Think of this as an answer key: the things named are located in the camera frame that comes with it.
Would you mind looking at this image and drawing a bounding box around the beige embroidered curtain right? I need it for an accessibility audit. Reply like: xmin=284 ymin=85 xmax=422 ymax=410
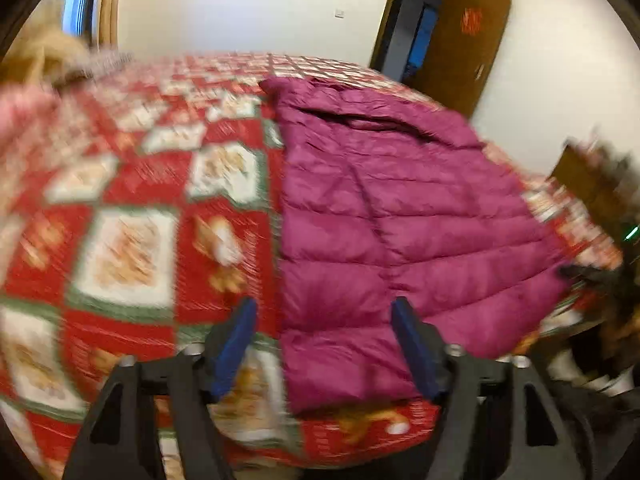
xmin=92 ymin=0 xmax=119 ymax=48

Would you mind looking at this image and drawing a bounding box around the brown wooden dresser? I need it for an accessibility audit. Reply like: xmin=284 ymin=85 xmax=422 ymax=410
xmin=551 ymin=139 xmax=639 ymax=257

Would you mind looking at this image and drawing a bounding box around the magenta puffer down jacket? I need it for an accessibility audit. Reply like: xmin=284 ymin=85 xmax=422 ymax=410
xmin=262 ymin=77 xmax=568 ymax=413

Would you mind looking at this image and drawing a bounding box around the red double happiness decal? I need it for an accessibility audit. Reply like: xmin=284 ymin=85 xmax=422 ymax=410
xmin=460 ymin=6 xmax=483 ymax=37

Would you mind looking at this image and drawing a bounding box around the cream wooden headboard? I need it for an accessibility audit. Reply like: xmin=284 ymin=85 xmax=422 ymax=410
xmin=1 ymin=27 xmax=90 ymax=84

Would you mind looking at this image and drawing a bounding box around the brown wooden door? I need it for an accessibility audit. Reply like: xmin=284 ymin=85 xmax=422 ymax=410
xmin=413 ymin=0 xmax=512 ymax=118

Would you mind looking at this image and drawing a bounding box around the striped pillow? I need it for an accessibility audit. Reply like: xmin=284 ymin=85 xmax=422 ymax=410
xmin=49 ymin=49 xmax=134 ymax=89

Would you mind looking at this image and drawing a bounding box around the red bear patchwork bedspread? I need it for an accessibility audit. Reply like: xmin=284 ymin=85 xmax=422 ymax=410
xmin=0 ymin=51 xmax=626 ymax=470

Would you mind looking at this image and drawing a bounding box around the pink floral quilt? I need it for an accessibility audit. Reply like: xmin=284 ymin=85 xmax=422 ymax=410
xmin=1 ymin=84 xmax=60 ymax=150

